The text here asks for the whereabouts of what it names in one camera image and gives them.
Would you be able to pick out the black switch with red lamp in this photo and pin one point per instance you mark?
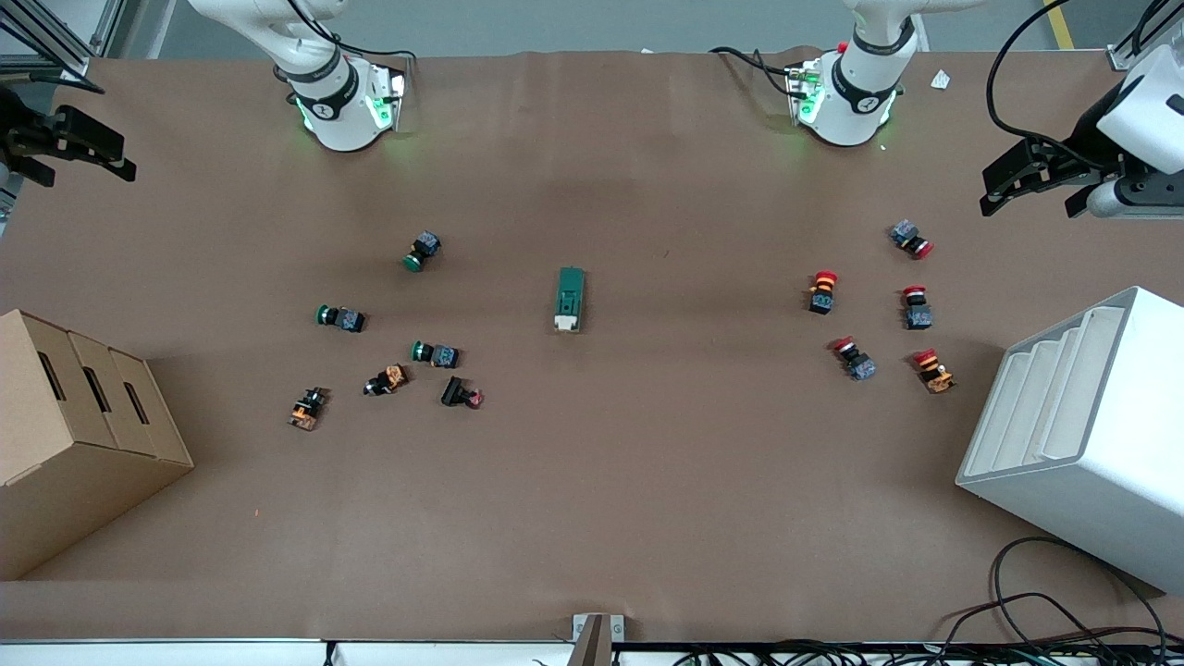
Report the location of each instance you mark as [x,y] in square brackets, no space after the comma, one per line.
[460,393]

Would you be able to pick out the metal table edge bracket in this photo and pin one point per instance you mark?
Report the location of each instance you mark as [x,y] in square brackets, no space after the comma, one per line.
[597,634]

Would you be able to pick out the green load switch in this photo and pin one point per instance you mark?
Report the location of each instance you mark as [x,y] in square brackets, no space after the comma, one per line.
[569,298]

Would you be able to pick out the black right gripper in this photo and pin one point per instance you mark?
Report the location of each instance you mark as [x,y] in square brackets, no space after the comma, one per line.
[20,135]

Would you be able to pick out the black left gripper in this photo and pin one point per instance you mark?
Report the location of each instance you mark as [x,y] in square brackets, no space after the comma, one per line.
[1084,146]

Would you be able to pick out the black orange button switch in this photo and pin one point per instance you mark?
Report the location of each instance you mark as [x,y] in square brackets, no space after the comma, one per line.
[308,409]
[387,380]

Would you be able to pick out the aluminium frame post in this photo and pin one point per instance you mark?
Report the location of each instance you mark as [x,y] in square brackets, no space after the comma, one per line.
[1142,37]
[46,37]

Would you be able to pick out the white paper scrap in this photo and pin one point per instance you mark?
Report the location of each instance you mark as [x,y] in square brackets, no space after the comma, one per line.
[941,80]

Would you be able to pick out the red emergency button orange block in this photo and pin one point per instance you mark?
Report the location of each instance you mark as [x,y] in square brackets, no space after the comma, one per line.
[822,292]
[934,371]

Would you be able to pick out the green push button switch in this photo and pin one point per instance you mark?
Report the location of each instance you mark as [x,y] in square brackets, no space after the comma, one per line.
[424,250]
[437,354]
[342,318]

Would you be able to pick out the white stepped plastic rack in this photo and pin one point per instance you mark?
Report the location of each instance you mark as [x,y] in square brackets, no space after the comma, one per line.
[1101,435]

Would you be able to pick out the red emergency button blue block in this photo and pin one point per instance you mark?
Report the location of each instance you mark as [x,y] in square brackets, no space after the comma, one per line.
[918,309]
[855,359]
[910,238]

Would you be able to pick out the brown cardboard box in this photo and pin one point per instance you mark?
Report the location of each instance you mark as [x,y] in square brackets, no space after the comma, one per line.
[65,444]

